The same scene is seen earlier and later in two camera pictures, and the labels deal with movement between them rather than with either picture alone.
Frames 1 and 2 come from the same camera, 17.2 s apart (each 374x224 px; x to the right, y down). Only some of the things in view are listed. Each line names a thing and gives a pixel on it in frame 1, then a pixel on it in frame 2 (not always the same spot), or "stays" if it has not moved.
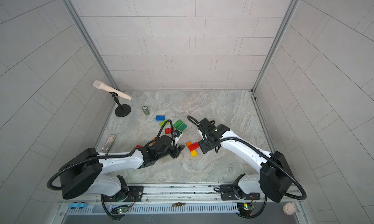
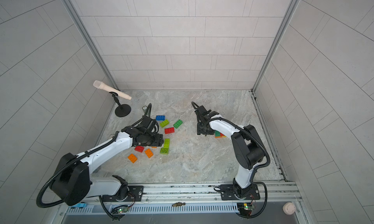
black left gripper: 177,151 to 159,141
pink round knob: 289,208 stays
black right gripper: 203,148 to 198,130
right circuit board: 245,209 stays
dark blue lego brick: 160,118 stays
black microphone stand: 123,110 stays
